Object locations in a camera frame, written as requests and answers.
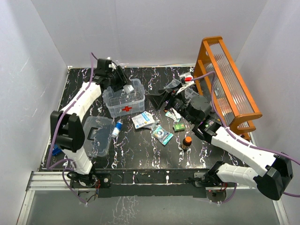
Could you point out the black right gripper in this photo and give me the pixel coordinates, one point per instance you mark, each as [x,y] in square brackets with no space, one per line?
[157,100]

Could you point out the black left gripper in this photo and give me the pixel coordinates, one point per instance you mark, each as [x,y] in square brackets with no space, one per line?
[123,79]

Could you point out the white blue mask packet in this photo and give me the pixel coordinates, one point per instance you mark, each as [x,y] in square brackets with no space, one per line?
[142,120]

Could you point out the clear first aid box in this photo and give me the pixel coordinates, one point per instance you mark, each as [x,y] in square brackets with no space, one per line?
[120,103]

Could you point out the teal packet with round item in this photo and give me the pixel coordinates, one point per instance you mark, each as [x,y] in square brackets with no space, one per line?
[161,135]

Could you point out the brown bottle orange cap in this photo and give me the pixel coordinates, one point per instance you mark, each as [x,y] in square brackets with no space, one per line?
[186,143]

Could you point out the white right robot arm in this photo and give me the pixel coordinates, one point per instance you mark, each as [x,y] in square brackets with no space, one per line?
[269,172]

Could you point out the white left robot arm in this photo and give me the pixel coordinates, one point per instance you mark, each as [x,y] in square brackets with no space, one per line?
[66,124]

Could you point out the white teal sachet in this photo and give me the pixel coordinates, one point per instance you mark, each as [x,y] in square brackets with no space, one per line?
[173,115]

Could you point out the green small box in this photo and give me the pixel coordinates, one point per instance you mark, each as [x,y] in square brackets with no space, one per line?
[179,127]

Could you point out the blue white tube bottle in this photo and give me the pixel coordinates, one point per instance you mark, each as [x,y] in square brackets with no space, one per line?
[117,129]

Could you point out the orange wooden rack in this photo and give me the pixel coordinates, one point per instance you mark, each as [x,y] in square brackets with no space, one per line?
[232,98]

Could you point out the blue clamp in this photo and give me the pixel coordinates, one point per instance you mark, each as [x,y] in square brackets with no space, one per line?
[56,150]

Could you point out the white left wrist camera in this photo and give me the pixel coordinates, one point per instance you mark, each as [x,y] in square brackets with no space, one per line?
[112,64]

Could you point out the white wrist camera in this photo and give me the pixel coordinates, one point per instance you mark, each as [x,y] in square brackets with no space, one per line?
[186,82]
[112,64]

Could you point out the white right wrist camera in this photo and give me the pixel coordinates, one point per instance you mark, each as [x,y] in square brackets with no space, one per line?
[186,82]

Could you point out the clear box lid black handle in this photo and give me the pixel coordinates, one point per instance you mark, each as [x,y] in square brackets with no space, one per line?
[97,130]

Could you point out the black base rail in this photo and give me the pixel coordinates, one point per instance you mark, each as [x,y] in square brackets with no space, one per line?
[157,182]

